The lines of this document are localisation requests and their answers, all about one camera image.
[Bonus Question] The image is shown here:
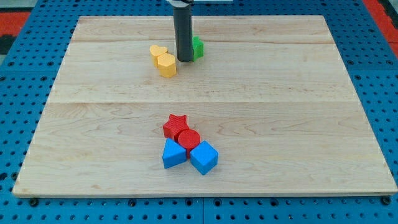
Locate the blue cube block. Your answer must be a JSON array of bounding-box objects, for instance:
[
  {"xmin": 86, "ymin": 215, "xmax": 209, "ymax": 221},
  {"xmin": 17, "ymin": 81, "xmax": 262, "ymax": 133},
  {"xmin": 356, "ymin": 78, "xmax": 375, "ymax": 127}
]
[{"xmin": 190, "ymin": 141, "xmax": 219, "ymax": 175}]

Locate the blue triangle block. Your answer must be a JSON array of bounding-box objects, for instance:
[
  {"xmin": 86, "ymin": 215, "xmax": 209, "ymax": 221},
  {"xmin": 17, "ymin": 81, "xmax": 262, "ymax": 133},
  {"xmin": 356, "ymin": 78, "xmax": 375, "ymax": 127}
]
[{"xmin": 162, "ymin": 138, "xmax": 187, "ymax": 169}]

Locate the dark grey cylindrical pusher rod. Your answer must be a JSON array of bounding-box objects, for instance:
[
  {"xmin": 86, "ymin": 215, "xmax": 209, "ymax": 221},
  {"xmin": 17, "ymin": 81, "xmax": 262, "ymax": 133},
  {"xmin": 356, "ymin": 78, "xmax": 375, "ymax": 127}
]
[{"xmin": 170, "ymin": 1, "xmax": 193, "ymax": 62}]

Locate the light wooden board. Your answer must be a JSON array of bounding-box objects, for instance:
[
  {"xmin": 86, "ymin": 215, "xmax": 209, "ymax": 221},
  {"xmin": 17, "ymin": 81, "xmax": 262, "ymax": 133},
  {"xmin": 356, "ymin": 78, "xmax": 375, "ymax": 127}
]
[{"xmin": 13, "ymin": 16, "xmax": 397, "ymax": 198}]

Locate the yellow hexagon block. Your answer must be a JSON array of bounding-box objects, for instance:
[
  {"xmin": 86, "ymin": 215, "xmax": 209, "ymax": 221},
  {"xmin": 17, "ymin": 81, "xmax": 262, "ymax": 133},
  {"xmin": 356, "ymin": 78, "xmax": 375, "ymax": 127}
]
[{"xmin": 158, "ymin": 53, "xmax": 177, "ymax": 78}]

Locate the green block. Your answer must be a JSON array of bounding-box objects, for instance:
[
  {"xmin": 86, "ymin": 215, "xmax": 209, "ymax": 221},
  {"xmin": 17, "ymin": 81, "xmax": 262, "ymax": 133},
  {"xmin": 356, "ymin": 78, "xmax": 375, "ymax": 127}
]
[{"xmin": 192, "ymin": 36, "xmax": 204, "ymax": 61}]

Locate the red star block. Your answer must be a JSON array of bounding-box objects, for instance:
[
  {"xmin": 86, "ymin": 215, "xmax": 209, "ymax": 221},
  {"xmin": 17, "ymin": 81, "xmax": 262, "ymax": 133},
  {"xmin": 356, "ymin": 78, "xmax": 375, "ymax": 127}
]
[{"xmin": 162, "ymin": 114, "xmax": 190, "ymax": 142}]

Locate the red cylinder block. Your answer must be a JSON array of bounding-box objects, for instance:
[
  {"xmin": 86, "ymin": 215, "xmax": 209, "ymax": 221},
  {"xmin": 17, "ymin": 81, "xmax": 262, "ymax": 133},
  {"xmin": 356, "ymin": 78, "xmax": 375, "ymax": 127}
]
[{"xmin": 177, "ymin": 129, "xmax": 201, "ymax": 159}]

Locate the yellow heart block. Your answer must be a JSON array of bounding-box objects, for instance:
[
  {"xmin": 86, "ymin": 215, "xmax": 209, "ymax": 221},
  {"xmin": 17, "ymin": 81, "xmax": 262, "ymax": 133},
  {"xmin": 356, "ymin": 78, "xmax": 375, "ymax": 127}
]
[{"xmin": 149, "ymin": 45, "xmax": 168, "ymax": 68}]

